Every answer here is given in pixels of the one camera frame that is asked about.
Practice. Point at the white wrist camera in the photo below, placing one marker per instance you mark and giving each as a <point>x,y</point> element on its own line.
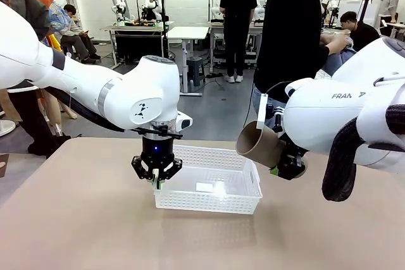
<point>262,112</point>
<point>184,122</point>

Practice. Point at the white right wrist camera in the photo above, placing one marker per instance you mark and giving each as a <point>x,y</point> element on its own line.
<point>262,112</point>

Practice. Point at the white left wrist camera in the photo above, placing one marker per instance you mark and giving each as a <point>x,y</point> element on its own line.
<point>184,122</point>

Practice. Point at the person in grey top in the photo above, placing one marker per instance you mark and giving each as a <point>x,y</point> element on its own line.
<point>392,4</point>

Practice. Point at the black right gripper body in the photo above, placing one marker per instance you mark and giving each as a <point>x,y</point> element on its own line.
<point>294,164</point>

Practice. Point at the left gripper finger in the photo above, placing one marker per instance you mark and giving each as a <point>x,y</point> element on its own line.
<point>172,169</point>
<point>141,169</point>

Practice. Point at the person in black sweater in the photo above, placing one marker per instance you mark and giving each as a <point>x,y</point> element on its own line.
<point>288,29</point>

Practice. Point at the black tripod stand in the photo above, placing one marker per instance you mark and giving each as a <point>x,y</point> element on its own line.
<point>367,4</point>

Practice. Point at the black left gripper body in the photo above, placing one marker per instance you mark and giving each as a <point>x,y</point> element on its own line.
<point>157,150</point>

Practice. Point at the yellow cloth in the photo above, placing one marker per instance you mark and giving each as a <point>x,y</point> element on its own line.
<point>54,44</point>

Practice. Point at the brown board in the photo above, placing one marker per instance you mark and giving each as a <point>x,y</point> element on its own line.
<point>3,165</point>

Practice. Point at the grey workbench with robots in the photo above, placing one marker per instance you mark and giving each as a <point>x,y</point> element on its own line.
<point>136,29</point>

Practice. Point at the person's right hand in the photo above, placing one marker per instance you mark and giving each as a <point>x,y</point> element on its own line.
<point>340,43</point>

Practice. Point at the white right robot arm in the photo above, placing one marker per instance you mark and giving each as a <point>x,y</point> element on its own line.
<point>364,118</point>

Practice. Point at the white round stand base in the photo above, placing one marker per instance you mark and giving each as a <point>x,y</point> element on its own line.
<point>5,127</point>

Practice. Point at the white perforated plastic basket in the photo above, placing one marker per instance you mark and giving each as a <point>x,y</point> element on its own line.
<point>209,202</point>

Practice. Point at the seated person in black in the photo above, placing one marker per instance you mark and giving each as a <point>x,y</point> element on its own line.
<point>360,33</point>

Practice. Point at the person in green jacket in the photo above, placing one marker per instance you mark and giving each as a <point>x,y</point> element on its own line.
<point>28,115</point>

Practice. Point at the white label in basket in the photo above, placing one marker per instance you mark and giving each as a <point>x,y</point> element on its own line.
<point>204,186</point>

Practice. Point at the brown paper cup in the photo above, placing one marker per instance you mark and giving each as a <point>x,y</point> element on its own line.
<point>261,145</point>

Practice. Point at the white standing desk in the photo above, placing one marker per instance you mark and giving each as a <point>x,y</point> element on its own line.
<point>186,33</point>

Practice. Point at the seated person patterned jacket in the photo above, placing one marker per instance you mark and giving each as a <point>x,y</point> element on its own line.
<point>74,34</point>

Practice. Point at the grey plastic stool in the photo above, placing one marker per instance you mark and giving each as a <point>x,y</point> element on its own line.
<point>195,71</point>

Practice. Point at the standing person in black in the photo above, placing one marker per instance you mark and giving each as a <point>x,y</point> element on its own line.
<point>237,17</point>

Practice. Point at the person's right forearm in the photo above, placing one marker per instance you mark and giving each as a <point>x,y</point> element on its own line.
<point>319,53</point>

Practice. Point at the white black background robot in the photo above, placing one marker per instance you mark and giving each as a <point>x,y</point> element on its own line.
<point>152,6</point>

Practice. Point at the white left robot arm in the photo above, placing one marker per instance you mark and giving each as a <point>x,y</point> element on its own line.
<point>95,80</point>

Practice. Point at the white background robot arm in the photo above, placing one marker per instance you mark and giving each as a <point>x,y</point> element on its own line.
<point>117,4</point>
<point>327,1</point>
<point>216,1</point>

